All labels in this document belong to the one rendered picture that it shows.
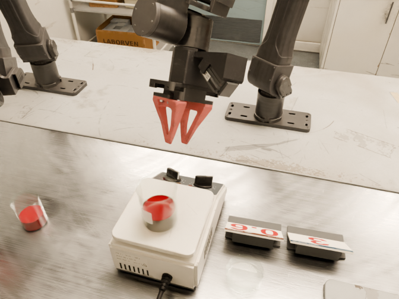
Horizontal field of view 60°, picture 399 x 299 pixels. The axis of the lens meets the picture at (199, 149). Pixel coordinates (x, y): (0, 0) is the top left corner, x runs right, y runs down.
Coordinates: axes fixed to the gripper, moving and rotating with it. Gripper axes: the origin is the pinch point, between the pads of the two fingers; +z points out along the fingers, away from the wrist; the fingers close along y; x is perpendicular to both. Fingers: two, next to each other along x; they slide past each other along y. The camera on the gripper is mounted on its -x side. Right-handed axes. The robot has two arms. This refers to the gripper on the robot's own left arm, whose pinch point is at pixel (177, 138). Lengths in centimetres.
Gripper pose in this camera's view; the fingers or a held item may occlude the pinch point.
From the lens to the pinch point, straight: 58.3
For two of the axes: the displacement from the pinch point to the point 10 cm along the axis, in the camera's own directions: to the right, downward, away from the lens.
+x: -6.5, -2.4, 7.2
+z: -1.6, 9.7, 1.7
